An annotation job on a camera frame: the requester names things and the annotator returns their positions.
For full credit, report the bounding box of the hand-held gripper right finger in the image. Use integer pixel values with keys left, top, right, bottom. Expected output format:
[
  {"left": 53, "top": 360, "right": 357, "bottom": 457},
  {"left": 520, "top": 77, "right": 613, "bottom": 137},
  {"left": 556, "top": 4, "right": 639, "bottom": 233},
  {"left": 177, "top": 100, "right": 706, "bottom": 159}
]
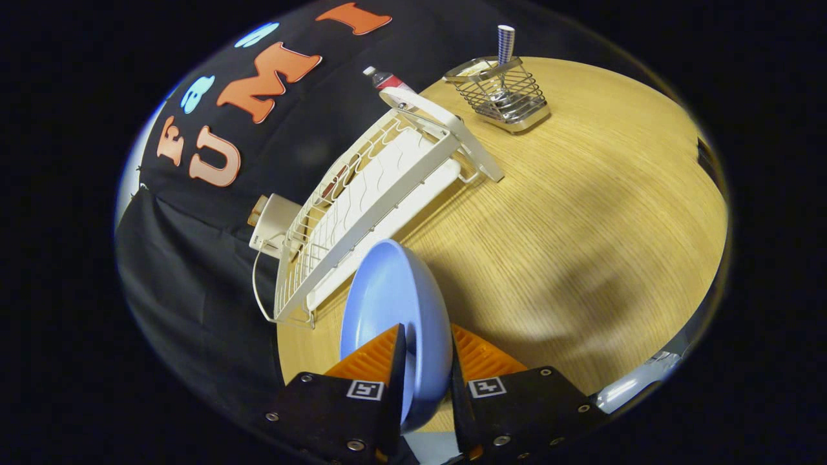
[{"left": 449, "top": 323, "right": 609, "bottom": 465}]

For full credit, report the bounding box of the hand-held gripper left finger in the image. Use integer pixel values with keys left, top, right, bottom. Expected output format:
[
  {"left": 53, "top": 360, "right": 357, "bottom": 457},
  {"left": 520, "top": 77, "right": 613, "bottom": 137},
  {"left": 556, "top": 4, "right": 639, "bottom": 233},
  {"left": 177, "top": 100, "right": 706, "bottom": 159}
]
[{"left": 264, "top": 323, "right": 421, "bottom": 465}]

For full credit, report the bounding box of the light blue plate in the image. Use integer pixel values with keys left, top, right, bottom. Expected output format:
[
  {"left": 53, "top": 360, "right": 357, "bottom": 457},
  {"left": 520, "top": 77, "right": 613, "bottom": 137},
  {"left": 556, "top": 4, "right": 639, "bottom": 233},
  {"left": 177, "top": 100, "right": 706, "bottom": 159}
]
[{"left": 340, "top": 239, "right": 454, "bottom": 433}]

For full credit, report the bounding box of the white wire dish rack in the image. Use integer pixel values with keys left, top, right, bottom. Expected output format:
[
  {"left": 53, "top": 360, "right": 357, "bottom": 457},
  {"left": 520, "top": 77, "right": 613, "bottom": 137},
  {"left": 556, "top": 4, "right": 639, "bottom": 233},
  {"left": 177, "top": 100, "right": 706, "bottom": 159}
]
[{"left": 273, "top": 86, "right": 505, "bottom": 329}]

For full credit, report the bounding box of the metal wire basket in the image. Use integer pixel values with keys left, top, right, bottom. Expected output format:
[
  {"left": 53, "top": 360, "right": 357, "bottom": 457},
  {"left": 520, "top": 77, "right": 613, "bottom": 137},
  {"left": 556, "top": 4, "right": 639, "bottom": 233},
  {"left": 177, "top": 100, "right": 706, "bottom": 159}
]
[{"left": 443, "top": 56, "right": 552, "bottom": 134}]

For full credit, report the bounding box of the metal spoon striped handle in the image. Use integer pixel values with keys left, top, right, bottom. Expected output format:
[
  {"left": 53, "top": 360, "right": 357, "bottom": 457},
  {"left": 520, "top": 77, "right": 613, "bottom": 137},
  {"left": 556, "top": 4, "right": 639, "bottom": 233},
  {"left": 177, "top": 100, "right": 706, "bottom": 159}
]
[{"left": 489, "top": 25, "right": 516, "bottom": 107}]

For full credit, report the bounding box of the white toaster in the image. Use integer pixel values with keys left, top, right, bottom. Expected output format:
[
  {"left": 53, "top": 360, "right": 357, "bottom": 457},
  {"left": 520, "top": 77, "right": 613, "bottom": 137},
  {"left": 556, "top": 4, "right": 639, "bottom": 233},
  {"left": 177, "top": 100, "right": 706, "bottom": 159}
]
[{"left": 249, "top": 194, "right": 303, "bottom": 260}]

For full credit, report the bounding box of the clear bottle red label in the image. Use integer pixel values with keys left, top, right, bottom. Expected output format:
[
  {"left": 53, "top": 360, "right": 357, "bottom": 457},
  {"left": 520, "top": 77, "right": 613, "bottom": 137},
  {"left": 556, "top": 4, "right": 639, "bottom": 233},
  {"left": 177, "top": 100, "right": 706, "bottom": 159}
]
[{"left": 362, "top": 65, "right": 417, "bottom": 94}]

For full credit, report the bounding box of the white toaster cable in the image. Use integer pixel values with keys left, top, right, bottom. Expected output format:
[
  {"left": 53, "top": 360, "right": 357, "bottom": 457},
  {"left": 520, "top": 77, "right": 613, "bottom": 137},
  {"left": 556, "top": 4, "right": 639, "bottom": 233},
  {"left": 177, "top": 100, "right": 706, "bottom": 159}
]
[{"left": 251, "top": 249, "right": 278, "bottom": 324}]

